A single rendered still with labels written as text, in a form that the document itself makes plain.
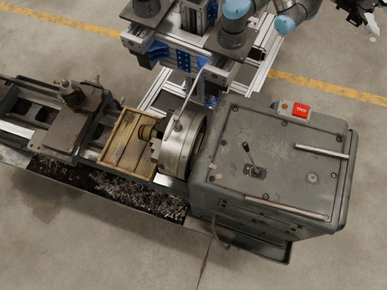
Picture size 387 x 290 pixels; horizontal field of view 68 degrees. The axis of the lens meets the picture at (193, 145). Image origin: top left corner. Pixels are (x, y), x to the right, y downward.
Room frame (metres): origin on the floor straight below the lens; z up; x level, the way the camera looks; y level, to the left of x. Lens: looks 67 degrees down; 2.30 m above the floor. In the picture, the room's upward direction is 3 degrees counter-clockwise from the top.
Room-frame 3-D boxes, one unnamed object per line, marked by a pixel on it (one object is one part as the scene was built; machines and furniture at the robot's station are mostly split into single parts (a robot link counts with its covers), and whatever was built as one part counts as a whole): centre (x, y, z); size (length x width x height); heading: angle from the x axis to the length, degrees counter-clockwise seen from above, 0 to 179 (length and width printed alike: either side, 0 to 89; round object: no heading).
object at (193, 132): (0.51, 0.00, 1.08); 0.31 x 0.03 x 0.31; 158
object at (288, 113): (0.57, -0.42, 1.23); 0.13 x 0.08 x 0.05; 68
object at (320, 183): (0.39, -0.32, 1.06); 0.59 x 0.48 x 0.39; 68
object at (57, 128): (0.77, 0.63, 0.95); 0.43 x 0.17 x 0.05; 158
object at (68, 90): (0.83, 0.60, 1.13); 0.08 x 0.08 x 0.03
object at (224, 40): (1.06, -0.22, 1.21); 0.15 x 0.15 x 0.10
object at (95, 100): (0.82, 0.58, 0.99); 0.20 x 0.10 x 0.05; 68
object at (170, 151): (0.53, 0.06, 1.08); 0.32 x 0.09 x 0.32; 158
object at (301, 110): (0.57, -0.44, 1.26); 0.06 x 0.06 x 0.02; 68
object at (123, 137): (0.62, 0.30, 0.89); 0.36 x 0.30 x 0.04; 158
